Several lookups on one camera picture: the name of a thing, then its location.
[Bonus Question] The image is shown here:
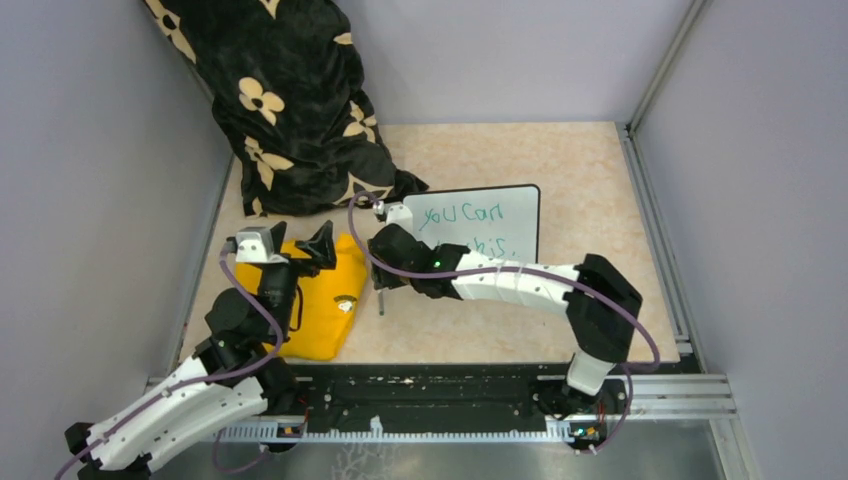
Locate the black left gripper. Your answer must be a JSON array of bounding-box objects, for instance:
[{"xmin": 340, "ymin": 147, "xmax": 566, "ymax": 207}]
[{"xmin": 259, "ymin": 220, "xmax": 337, "ymax": 340}]

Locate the white whiteboard black frame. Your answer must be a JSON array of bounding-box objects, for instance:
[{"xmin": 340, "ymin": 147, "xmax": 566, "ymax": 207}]
[{"xmin": 403, "ymin": 184, "xmax": 541, "ymax": 263}]

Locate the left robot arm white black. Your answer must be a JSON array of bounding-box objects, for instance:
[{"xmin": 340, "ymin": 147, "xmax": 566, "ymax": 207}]
[{"xmin": 55, "ymin": 221, "xmax": 337, "ymax": 479}]

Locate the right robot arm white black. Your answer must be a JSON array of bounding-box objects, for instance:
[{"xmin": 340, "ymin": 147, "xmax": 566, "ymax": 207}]
[{"xmin": 367, "ymin": 224, "xmax": 643, "ymax": 417}]

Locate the yellow folded cloth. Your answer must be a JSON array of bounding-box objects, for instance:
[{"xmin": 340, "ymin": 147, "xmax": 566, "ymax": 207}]
[{"xmin": 231, "ymin": 233, "xmax": 367, "ymax": 361}]

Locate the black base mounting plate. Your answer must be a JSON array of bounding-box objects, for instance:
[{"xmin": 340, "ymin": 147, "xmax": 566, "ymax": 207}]
[{"xmin": 268, "ymin": 363, "xmax": 628, "ymax": 438}]

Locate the black floral blanket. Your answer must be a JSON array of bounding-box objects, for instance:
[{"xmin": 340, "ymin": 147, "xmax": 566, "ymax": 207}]
[{"xmin": 146, "ymin": 1, "xmax": 427, "ymax": 217}]

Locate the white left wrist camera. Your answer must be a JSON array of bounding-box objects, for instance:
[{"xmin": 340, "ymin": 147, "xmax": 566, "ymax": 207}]
[{"xmin": 227, "ymin": 227, "xmax": 288, "ymax": 265}]

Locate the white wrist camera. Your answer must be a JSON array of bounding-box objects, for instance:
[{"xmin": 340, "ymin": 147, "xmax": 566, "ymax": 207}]
[
  {"xmin": 227, "ymin": 227, "xmax": 288, "ymax": 265},
  {"xmin": 372, "ymin": 201, "xmax": 414, "ymax": 231}
]

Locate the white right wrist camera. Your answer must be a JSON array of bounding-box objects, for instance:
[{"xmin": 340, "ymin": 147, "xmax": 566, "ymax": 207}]
[{"xmin": 372, "ymin": 201, "xmax": 414, "ymax": 231}]

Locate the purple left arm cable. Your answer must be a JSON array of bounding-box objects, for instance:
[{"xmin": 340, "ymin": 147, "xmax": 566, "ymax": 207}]
[{"xmin": 52, "ymin": 248, "xmax": 286, "ymax": 480}]

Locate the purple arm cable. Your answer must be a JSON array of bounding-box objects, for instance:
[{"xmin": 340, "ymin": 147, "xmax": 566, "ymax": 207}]
[
  {"xmin": 347, "ymin": 190, "xmax": 662, "ymax": 456},
  {"xmin": 52, "ymin": 248, "xmax": 286, "ymax": 480}
]

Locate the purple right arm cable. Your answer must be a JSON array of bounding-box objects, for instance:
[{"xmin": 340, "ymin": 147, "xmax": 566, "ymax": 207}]
[{"xmin": 347, "ymin": 190, "xmax": 662, "ymax": 456}]

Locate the aluminium frame rail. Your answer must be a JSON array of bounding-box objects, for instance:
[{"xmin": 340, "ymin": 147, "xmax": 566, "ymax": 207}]
[{"xmin": 616, "ymin": 1, "xmax": 738, "ymax": 421}]

